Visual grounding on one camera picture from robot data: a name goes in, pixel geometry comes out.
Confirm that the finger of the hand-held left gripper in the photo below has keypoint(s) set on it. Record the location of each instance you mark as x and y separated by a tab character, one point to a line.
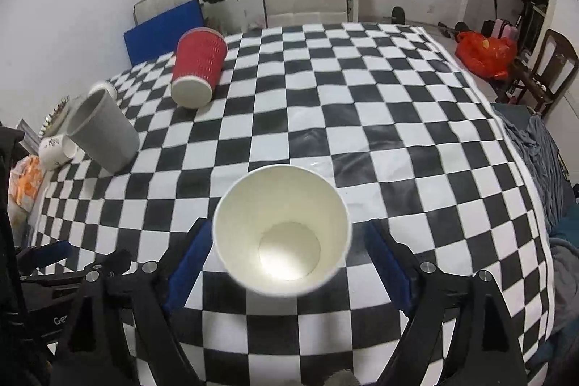
113	261
45	253

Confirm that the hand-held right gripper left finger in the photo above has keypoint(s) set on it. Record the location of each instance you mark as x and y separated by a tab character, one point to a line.
189	266

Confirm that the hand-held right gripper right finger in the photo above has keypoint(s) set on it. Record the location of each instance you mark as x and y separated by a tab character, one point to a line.
390	273

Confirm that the white paper cup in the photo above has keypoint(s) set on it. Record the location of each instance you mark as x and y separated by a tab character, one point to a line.
280	227

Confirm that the grey cup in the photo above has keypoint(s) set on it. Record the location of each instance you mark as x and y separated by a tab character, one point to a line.
106	132

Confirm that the small white cup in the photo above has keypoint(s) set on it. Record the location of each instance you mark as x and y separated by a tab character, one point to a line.
105	88

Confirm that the red ribbed paper cup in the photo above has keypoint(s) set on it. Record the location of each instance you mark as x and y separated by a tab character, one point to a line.
201	58

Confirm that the orange packet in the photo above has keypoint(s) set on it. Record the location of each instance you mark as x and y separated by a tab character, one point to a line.
26	182

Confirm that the white printed mug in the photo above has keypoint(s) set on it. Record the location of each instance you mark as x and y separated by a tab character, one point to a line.
53	151

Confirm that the spiral notebook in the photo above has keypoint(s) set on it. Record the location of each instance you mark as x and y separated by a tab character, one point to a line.
56	117

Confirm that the black white checkered tablecloth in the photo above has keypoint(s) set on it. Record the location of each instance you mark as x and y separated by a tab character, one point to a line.
362	119

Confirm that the grey blanket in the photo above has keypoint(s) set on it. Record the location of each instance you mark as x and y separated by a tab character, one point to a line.
543	169

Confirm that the red plastic bag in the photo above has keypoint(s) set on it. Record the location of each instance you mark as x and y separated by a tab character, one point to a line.
484	53

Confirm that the black dumbbell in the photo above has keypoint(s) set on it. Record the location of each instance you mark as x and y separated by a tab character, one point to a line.
459	28

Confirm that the black weight plate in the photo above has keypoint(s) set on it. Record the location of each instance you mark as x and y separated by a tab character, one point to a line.
398	15

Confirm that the wooden chair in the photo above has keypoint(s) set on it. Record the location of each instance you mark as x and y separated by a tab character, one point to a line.
554	65

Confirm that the pink bag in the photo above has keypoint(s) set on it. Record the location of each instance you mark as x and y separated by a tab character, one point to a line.
506	28

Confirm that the black metal frame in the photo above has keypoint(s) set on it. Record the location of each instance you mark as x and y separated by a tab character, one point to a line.
531	15

